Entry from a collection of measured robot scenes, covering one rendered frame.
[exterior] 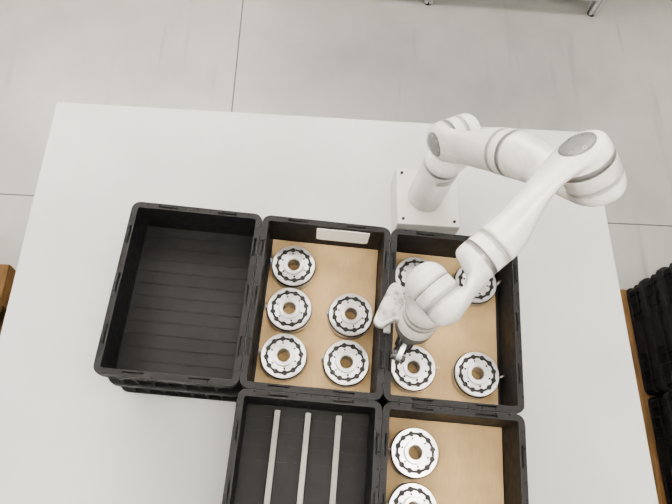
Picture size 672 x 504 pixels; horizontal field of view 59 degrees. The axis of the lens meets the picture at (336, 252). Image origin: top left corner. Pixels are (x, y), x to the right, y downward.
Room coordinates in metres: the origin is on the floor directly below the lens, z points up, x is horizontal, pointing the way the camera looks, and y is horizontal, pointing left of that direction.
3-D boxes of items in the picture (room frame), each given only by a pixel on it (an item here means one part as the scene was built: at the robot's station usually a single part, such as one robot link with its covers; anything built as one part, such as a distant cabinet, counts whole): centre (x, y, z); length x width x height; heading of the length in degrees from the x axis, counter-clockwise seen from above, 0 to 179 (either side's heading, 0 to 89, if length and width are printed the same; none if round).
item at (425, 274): (0.35, -0.16, 1.25); 0.09 x 0.07 x 0.15; 49
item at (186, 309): (0.38, 0.31, 0.87); 0.40 x 0.30 x 0.11; 5
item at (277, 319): (0.40, 0.08, 0.86); 0.10 x 0.10 x 0.01
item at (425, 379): (0.32, -0.22, 0.86); 0.10 x 0.10 x 0.01
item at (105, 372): (0.38, 0.31, 0.92); 0.40 x 0.30 x 0.02; 5
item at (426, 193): (0.80, -0.21, 0.87); 0.09 x 0.09 x 0.17; 3
